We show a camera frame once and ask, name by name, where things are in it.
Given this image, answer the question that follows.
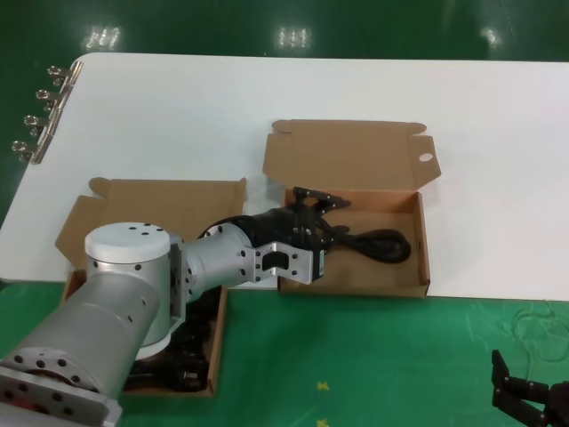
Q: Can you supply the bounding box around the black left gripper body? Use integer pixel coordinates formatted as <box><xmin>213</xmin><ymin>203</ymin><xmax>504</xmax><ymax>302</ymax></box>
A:
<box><xmin>246</xmin><ymin>205</ymin><xmax>328</xmax><ymax>257</ymax></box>

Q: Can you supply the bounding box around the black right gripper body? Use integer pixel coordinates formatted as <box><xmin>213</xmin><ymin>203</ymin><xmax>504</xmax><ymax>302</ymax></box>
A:
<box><xmin>544</xmin><ymin>380</ymin><xmax>569</xmax><ymax>427</ymax></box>

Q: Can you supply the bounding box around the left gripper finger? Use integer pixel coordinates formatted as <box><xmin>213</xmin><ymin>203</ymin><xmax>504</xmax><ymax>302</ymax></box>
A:
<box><xmin>292</xmin><ymin>186</ymin><xmax>353</xmax><ymax>218</ymax></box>
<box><xmin>309</xmin><ymin>216</ymin><xmax>351</xmax><ymax>251</ymax></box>

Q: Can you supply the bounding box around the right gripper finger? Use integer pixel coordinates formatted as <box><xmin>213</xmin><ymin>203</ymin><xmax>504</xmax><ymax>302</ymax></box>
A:
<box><xmin>490</xmin><ymin>349</ymin><xmax>552</xmax><ymax>422</ymax></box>

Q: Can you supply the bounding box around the open brown cardboard box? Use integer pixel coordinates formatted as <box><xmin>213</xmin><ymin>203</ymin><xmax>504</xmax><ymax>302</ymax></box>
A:
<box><xmin>55</xmin><ymin>176</ymin><xmax>248</xmax><ymax>397</ymax></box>
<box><xmin>260</xmin><ymin>118</ymin><xmax>442</xmax><ymax>298</ymax></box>

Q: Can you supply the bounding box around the green table cloth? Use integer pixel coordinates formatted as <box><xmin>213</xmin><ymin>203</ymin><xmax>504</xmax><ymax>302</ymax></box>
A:
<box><xmin>0</xmin><ymin>278</ymin><xmax>569</xmax><ymax>427</ymax></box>

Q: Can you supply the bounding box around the black power adapter plug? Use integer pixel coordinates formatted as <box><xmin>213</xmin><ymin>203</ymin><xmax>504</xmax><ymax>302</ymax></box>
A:
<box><xmin>126</xmin><ymin>350</ymin><xmax>210</xmax><ymax>392</ymax></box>

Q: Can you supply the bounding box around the silver metal binder clip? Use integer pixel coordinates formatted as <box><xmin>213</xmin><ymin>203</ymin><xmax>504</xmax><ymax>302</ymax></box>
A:
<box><xmin>22</xmin><ymin>110</ymin><xmax>61</xmax><ymax>137</ymax></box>
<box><xmin>46</xmin><ymin>61</ymin><xmax>86</xmax><ymax>89</ymax></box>
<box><xmin>35</xmin><ymin>86</ymin><xmax>75</xmax><ymax>112</ymax></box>
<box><xmin>12</xmin><ymin>133</ymin><xmax>51</xmax><ymax>166</ymax></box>

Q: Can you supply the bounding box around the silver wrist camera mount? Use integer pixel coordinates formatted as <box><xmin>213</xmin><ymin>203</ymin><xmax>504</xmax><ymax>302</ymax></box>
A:
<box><xmin>242</xmin><ymin>241</ymin><xmax>326</xmax><ymax>286</ymax></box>

